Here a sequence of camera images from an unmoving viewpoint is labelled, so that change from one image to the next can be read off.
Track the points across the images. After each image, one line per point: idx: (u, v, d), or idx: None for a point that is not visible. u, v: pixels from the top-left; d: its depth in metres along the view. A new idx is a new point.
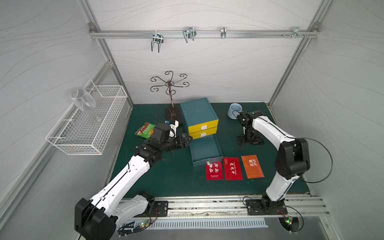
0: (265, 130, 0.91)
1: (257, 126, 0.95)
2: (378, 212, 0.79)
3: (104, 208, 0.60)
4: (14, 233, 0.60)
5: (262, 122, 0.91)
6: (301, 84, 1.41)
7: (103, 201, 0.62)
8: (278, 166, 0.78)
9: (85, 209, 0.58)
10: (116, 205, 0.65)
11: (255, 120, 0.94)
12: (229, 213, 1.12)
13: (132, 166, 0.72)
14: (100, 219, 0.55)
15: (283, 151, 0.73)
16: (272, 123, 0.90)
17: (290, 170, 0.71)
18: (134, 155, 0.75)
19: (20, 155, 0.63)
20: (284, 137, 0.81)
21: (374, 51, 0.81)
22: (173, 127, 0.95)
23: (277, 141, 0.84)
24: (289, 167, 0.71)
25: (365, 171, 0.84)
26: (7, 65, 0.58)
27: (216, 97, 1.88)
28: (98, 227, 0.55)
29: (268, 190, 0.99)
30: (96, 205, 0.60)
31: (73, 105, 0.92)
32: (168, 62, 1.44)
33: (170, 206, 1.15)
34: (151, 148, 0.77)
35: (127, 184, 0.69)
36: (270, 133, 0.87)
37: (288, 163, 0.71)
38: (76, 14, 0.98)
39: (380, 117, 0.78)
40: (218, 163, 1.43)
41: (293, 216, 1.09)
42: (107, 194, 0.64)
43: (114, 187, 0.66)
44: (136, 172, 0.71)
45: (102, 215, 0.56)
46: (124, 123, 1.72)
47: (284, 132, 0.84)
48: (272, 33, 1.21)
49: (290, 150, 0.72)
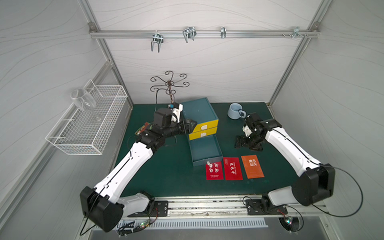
0: (283, 148, 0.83)
1: (273, 142, 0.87)
2: (378, 212, 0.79)
3: (108, 196, 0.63)
4: (14, 233, 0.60)
5: (279, 138, 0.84)
6: (301, 84, 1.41)
7: (107, 189, 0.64)
8: (295, 190, 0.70)
9: (91, 197, 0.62)
10: (120, 192, 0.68)
11: (270, 134, 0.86)
12: (229, 213, 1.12)
13: (134, 153, 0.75)
14: (105, 207, 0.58)
15: (307, 178, 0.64)
16: (291, 141, 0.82)
17: (312, 200, 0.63)
18: (136, 142, 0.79)
19: (20, 154, 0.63)
20: (306, 161, 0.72)
21: (375, 51, 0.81)
22: (177, 111, 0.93)
23: (296, 163, 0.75)
24: (312, 196, 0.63)
25: (365, 171, 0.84)
26: (7, 65, 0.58)
27: (216, 97, 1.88)
28: (103, 214, 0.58)
29: (271, 193, 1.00)
30: (100, 192, 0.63)
31: (73, 105, 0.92)
32: (168, 62, 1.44)
33: (170, 206, 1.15)
34: (153, 133, 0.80)
35: (130, 172, 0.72)
36: (289, 152, 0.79)
37: (311, 193, 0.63)
38: (76, 14, 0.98)
39: (380, 117, 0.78)
40: (218, 163, 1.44)
41: (292, 216, 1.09)
42: (110, 182, 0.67)
43: (116, 175, 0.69)
44: (139, 158, 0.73)
45: (107, 203, 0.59)
46: (124, 122, 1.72)
47: (306, 154, 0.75)
48: (272, 33, 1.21)
49: (316, 180, 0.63)
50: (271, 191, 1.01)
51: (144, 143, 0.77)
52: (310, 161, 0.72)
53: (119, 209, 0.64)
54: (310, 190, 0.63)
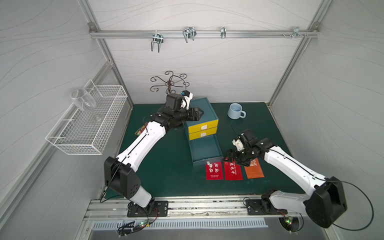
0: (285, 168, 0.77)
1: (273, 162, 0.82)
2: (378, 212, 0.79)
3: (130, 164, 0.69)
4: (14, 233, 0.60)
5: (279, 158, 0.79)
6: (301, 84, 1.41)
7: (129, 158, 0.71)
8: (311, 212, 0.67)
9: (113, 166, 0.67)
10: (139, 163, 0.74)
11: (268, 155, 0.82)
12: (229, 213, 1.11)
13: (150, 129, 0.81)
14: (128, 173, 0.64)
15: (318, 199, 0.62)
16: (291, 159, 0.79)
17: (331, 221, 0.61)
18: (150, 121, 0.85)
19: (20, 154, 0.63)
20: (312, 179, 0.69)
21: (375, 51, 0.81)
22: (188, 99, 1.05)
23: (303, 183, 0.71)
24: (329, 217, 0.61)
25: (365, 171, 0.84)
26: (7, 65, 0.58)
27: (216, 97, 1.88)
28: (127, 179, 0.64)
29: (272, 197, 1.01)
30: (122, 161, 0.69)
31: (73, 105, 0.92)
32: (168, 62, 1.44)
33: (170, 206, 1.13)
34: (166, 115, 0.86)
35: (147, 145, 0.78)
36: (294, 172, 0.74)
37: (328, 214, 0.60)
38: (76, 14, 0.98)
39: (380, 117, 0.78)
40: (218, 163, 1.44)
41: (292, 216, 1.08)
42: (130, 153, 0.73)
43: (135, 147, 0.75)
44: (154, 135, 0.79)
45: (129, 169, 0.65)
46: (124, 123, 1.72)
47: (309, 170, 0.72)
48: (272, 33, 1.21)
49: (327, 198, 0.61)
50: (273, 194, 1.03)
51: (158, 122, 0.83)
52: (315, 178, 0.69)
53: (137, 179, 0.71)
54: (326, 210, 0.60)
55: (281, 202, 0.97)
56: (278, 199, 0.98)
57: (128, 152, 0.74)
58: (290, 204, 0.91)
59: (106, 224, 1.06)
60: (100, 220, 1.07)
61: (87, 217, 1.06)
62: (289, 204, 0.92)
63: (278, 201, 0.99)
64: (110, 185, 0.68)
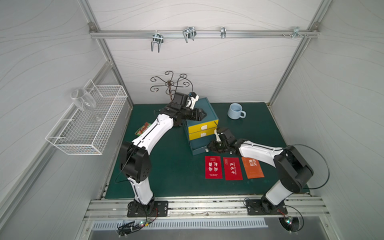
0: (254, 153, 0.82)
1: (244, 152, 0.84)
2: (378, 212, 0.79)
3: (144, 147, 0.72)
4: (15, 232, 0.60)
5: (248, 147, 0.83)
6: (301, 83, 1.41)
7: (143, 142, 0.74)
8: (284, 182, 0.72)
9: (128, 150, 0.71)
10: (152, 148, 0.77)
11: (242, 147, 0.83)
12: (229, 213, 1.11)
13: (161, 121, 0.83)
14: (143, 154, 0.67)
15: (280, 166, 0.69)
16: (257, 144, 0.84)
17: (298, 182, 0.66)
18: (160, 114, 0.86)
19: (20, 154, 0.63)
20: (272, 151, 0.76)
21: (375, 51, 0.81)
22: (194, 100, 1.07)
23: (269, 159, 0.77)
24: (296, 180, 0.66)
25: (366, 171, 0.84)
26: (7, 65, 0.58)
27: (216, 97, 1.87)
28: (142, 160, 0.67)
29: (268, 194, 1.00)
30: (137, 144, 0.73)
31: (73, 105, 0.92)
32: (168, 61, 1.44)
33: (170, 206, 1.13)
34: (173, 109, 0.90)
35: (157, 134, 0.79)
36: (261, 153, 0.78)
37: (292, 176, 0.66)
38: (76, 14, 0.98)
39: (381, 117, 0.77)
40: (218, 162, 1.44)
41: (292, 216, 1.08)
42: (144, 138, 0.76)
43: (149, 133, 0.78)
44: (164, 125, 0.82)
45: (144, 151, 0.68)
46: (124, 122, 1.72)
47: (271, 147, 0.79)
48: (273, 33, 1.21)
49: (286, 163, 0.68)
50: (267, 191, 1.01)
51: (167, 114, 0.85)
52: (274, 150, 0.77)
53: (149, 164, 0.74)
54: (289, 174, 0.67)
55: (274, 196, 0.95)
56: (270, 193, 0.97)
57: (142, 137, 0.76)
58: (282, 193, 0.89)
59: (106, 224, 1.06)
60: (100, 220, 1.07)
61: (87, 217, 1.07)
62: (280, 193, 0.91)
63: (272, 195, 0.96)
64: (124, 168, 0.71)
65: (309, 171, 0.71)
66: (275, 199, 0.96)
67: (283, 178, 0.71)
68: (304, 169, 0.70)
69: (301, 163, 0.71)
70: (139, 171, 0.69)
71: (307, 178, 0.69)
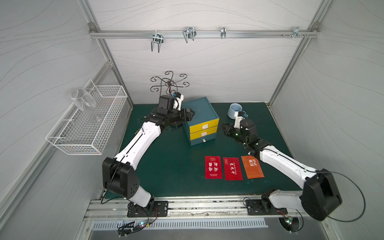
0: (277, 164, 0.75)
1: (266, 160, 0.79)
2: (379, 213, 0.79)
3: (129, 162, 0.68)
4: (14, 233, 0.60)
5: (272, 155, 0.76)
6: (301, 84, 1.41)
7: (127, 157, 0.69)
8: (306, 205, 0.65)
9: (112, 166, 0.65)
10: (138, 161, 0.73)
11: (264, 153, 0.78)
12: (229, 213, 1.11)
13: (146, 129, 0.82)
14: (128, 170, 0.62)
15: (310, 191, 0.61)
16: (284, 156, 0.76)
17: (325, 213, 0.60)
18: (145, 121, 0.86)
19: (20, 154, 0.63)
20: (303, 171, 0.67)
21: (374, 51, 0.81)
22: (179, 100, 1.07)
23: (295, 177, 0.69)
24: (324, 210, 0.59)
25: (366, 172, 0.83)
26: (7, 65, 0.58)
27: (216, 97, 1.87)
28: (127, 177, 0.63)
29: (272, 197, 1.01)
30: (121, 160, 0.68)
31: (73, 105, 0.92)
32: (168, 62, 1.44)
33: (170, 206, 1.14)
34: (159, 115, 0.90)
35: (144, 144, 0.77)
36: (286, 166, 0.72)
37: (321, 205, 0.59)
38: (76, 14, 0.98)
39: (381, 117, 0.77)
40: (218, 162, 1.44)
41: (292, 216, 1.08)
42: (128, 152, 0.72)
43: (133, 146, 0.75)
44: (150, 134, 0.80)
45: (129, 167, 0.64)
46: (124, 123, 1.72)
47: (300, 164, 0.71)
48: (272, 33, 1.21)
49: (319, 191, 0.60)
50: (272, 193, 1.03)
51: (153, 122, 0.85)
52: (306, 170, 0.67)
53: (137, 178, 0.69)
54: (319, 202, 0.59)
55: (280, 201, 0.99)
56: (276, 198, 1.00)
57: (126, 151, 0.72)
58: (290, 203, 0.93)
59: (106, 224, 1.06)
60: (100, 220, 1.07)
61: (87, 217, 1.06)
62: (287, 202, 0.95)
63: (277, 198, 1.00)
64: (109, 186, 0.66)
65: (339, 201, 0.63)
66: (277, 202, 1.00)
67: (307, 202, 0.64)
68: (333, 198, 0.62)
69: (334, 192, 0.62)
70: (126, 189, 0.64)
71: (334, 207, 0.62)
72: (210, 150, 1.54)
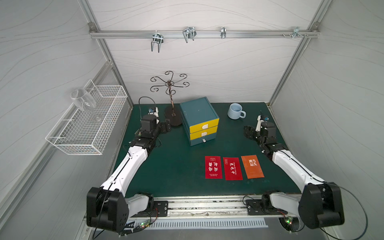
0: (286, 167, 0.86)
1: (278, 161, 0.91)
2: (379, 213, 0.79)
3: (118, 189, 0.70)
4: (14, 233, 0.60)
5: (284, 157, 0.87)
6: (301, 84, 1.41)
7: (115, 184, 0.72)
8: (303, 212, 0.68)
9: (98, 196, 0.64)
10: (126, 187, 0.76)
11: (277, 153, 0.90)
12: (229, 213, 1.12)
13: (133, 153, 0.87)
14: (117, 197, 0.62)
15: (308, 196, 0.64)
16: (295, 161, 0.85)
17: (319, 222, 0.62)
18: (131, 146, 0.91)
19: (20, 154, 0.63)
20: (309, 178, 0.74)
21: (375, 51, 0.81)
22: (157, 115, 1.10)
23: (300, 181, 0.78)
24: (318, 219, 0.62)
25: (366, 172, 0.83)
26: (7, 65, 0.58)
27: (216, 97, 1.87)
28: (116, 206, 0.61)
29: (272, 195, 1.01)
30: (109, 188, 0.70)
31: (73, 105, 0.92)
32: (168, 62, 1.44)
33: (170, 206, 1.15)
34: (145, 138, 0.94)
35: (132, 169, 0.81)
36: (292, 168, 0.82)
37: (316, 213, 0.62)
38: (76, 14, 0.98)
39: (381, 117, 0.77)
40: (218, 162, 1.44)
41: (293, 216, 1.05)
42: (116, 179, 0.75)
43: (120, 172, 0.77)
44: (137, 157, 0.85)
45: (118, 193, 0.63)
46: (124, 123, 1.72)
47: (309, 171, 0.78)
48: (272, 33, 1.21)
49: (318, 199, 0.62)
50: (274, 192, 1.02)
51: (139, 146, 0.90)
52: (312, 178, 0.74)
53: (126, 207, 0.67)
54: (314, 210, 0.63)
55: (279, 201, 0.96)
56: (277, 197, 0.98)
57: (113, 178, 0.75)
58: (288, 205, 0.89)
59: None
60: None
61: None
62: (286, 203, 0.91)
63: (277, 197, 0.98)
64: (97, 221, 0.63)
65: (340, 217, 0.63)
66: (277, 202, 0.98)
67: (304, 208, 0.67)
68: (333, 212, 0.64)
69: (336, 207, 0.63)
70: (115, 220, 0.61)
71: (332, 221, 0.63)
72: (210, 150, 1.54)
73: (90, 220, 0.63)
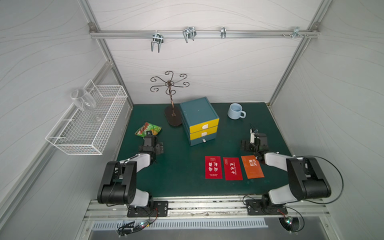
0: (276, 160, 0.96)
1: (269, 160, 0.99)
2: (379, 213, 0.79)
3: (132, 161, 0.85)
4: (14, 233, 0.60)
5: (272, 154, 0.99)
6: (301, 84, 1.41)
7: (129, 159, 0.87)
8: (293, 186, 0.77)
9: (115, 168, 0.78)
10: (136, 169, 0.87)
11: (267, 153, 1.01)
12: (229, 213, 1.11)
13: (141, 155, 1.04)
14: (132, 164, 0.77)
15: (291, 167, 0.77)
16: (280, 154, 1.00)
17: (304, 187, 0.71)
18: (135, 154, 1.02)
19: (20, 154, 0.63)
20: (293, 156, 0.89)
21: (375, 51, 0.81)
22: None
23: None
24: (303, 184, 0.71)
25: (366, 172, 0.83)
26: (6, 65, 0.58)
27: (216, 97, 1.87)
28: (129, 173, 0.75)
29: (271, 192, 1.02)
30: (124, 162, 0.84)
31: (73, 105, 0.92)
32: (168, 62, 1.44)
33: (170, 206, 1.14)
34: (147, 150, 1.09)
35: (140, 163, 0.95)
36: (280, 157, 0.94)
37: (299, 178, 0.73)
38: (76, 14, 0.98)
39: (381, 117, 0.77)
40: (218, 162, 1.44)
41: (292, 216, 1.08)
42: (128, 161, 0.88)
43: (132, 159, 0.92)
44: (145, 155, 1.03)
45: (132, 162, 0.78)
46: (124, 123, 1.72)
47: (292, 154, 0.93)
48: (272, 33, 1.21)
49: (298, 166, 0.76)
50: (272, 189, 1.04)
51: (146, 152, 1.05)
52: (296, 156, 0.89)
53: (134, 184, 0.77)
54: (298, 176, 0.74)
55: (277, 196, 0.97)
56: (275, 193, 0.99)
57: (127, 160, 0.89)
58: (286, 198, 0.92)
59: (106, 224, 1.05)
60: (100, 220, 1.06)
61: (87, 217, 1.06)
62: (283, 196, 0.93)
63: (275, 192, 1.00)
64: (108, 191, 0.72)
65: (324, 185, 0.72)
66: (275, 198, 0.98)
67: (292, 181, 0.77)
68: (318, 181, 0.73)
69: (318, 175, 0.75)
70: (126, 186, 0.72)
71: (318, 189, 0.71)
72: (210, 150, 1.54)
73: (101, 193, 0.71)
